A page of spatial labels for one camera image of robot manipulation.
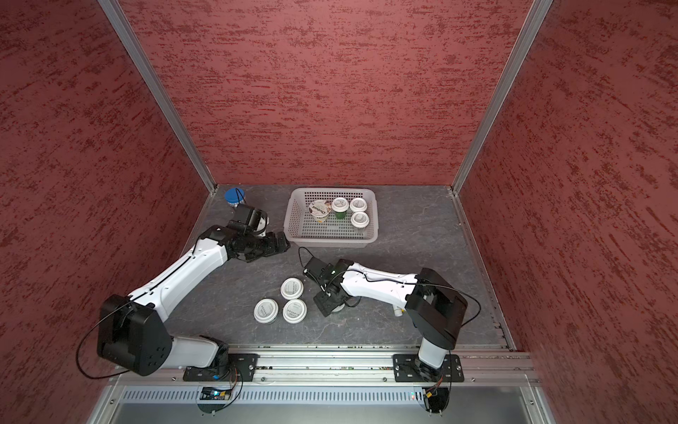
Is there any brown chocolate yogurt cup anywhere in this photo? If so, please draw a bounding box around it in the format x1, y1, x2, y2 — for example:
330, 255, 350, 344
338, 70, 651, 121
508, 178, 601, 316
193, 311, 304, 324
308, 200, 332, 224

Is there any white yogurt cup green label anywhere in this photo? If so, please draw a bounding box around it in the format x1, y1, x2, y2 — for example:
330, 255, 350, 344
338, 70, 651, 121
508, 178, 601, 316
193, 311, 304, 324
331, 197, 350, 220

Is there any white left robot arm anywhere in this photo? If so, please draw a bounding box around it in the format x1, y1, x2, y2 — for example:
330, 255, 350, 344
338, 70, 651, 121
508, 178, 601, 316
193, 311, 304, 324
96, 225, 290, 382

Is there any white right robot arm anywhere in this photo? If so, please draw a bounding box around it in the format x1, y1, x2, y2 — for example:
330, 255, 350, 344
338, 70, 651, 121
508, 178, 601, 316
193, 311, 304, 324
303, 258, 468, 374

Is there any white perforated plastic basket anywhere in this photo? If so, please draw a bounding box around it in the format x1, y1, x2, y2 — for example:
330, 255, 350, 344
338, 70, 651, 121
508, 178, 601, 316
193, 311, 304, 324
284, 187, 379, 248

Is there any blue-lidded clear tube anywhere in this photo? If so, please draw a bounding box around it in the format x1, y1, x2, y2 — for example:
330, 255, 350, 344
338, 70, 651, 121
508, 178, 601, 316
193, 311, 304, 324
224, 187, 246, 208

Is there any right black connector board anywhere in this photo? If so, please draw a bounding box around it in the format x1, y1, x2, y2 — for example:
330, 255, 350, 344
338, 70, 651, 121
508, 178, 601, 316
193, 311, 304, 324
423, 388, 450, 413

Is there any left green circuit board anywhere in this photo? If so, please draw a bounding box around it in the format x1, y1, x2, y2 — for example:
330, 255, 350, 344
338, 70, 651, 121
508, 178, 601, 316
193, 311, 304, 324
200, 387, 233, 402

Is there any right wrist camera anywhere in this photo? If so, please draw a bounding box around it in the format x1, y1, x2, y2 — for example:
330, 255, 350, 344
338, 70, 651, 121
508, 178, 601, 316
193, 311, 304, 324
303, 257, 337, 291

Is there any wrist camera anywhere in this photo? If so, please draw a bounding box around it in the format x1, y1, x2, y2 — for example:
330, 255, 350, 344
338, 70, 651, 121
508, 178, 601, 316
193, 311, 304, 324
227, 203, 269, 238
303, 257, 337, 291

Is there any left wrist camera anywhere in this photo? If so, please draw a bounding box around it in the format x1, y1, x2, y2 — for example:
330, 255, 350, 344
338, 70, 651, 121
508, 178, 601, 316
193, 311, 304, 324
227, 203, 269, 238

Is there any aluminium front rail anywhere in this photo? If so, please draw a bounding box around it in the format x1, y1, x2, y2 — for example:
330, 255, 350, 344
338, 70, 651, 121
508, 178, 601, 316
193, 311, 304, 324
105, 346, 539, 387

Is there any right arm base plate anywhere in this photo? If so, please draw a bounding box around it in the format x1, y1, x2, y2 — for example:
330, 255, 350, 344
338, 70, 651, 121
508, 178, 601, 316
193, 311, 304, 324
392, 353, 464, 384

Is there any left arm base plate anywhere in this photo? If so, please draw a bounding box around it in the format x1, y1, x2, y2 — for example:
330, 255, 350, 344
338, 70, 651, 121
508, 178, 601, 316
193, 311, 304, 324
183, 353, 260, 384

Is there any left aluminium corner post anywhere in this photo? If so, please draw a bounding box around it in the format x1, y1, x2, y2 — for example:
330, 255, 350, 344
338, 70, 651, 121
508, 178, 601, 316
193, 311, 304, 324
98, 0, 218, 195

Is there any aluminium corner post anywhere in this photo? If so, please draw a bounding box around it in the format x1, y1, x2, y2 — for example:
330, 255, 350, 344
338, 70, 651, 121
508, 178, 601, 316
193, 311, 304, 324
98, 0, 218, 195
451, 0, 553, 197

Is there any right aluminium corner post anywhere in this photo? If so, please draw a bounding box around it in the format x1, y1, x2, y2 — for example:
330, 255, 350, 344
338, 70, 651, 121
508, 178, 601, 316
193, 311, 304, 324
451, 0, 553, 197

